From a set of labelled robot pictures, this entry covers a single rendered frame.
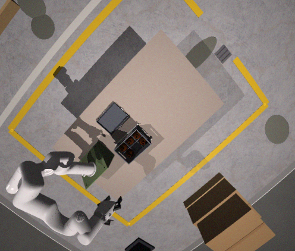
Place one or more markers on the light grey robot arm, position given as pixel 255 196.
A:
pixel 27 182

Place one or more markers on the brown glass bottle with red label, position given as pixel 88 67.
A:
pixel 136 135

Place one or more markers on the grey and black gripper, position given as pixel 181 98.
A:
pixel 107 207

